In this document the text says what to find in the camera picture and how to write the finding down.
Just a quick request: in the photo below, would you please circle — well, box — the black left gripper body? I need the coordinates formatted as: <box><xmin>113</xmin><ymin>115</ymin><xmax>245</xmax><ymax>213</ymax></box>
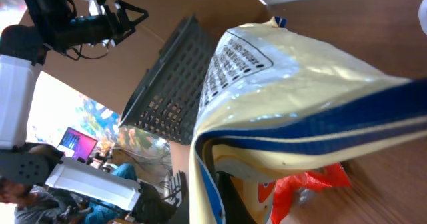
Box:
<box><xmin>49</xmin><ymin>3</ymin><xmax>137</xmax><ymax>51</ymax></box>

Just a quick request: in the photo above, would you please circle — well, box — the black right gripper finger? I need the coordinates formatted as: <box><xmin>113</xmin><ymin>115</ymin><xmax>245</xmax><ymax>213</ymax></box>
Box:
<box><xmin>216</xmin><ymin>171</ymin><xmax>256</xmax><ymax>224</ymax></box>

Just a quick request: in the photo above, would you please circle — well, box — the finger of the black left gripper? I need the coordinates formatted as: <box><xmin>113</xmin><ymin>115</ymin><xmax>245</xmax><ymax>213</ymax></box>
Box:
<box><xmin>115</xmin><ymin>0</ymin><xmax>149</xmax><ymax>27</ymax></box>

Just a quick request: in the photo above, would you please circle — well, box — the red snack bag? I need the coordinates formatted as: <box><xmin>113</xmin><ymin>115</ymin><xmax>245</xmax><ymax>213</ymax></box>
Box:
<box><xmin>270</xmin><ymin>163</ymin><xmax>351</xmax><ymax>224</ymax></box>

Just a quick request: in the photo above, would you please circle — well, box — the cream snack bag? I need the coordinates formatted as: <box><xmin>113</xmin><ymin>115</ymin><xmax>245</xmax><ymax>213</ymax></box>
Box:
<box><xmin>189</xmin><ymin>18</ymin><xmax>426</xmax><ymax>223</ymax></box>

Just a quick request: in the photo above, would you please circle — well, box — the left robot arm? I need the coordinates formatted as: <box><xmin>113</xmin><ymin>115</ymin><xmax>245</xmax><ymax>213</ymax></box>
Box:
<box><xmin>1</xmin><ymin>0</ymin><xmax>149</xmax><ymax>211</ymax></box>

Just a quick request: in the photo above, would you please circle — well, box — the grey plastic mesh basket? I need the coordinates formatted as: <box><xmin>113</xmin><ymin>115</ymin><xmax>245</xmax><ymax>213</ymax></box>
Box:
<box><xmin>119</xmin><ymin>15</ymin><xmax>216</xmax><ymax>145</ymax></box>

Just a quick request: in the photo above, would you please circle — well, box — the laptop with pink screen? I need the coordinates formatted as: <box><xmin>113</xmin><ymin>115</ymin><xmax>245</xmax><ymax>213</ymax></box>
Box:
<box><xmin>57</xmin><ymin>127</ymin><xmax>98</xmax><ymax>161</ymax></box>

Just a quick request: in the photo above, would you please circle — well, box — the seated person in background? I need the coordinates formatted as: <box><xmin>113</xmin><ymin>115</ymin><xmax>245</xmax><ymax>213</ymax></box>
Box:
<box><xmin>1</xmin><ymin>178</ymin><xmax>79</xmax><ymax>224</ymax></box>

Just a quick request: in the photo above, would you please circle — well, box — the black left camera cable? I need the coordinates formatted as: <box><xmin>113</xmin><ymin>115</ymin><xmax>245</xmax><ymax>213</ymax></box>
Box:
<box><xmin>63</xmin><ymin>39</ymin><xmax>111</xmax><ymax>61</ymax></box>

